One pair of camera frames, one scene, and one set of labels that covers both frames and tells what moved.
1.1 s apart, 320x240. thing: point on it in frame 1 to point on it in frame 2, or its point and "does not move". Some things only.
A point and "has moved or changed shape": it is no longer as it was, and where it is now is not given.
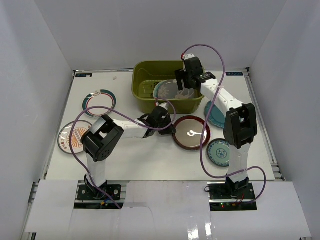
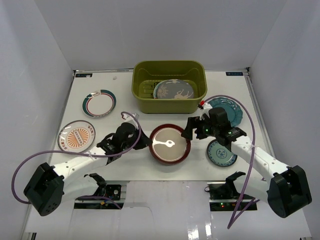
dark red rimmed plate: x=189 y=133 has moved or changed shape
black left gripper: x=163 y=122 to x=140 y=141
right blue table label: x=234 y=73 does not move
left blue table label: x=83 y=75 does not move
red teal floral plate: x=155 y=93 does not move
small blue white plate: x=218 y=151 does not move
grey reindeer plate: x=168 y=89 does not move
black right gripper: x=181 y=75 to x=194 y=122
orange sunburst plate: x=79 y=127 does not move
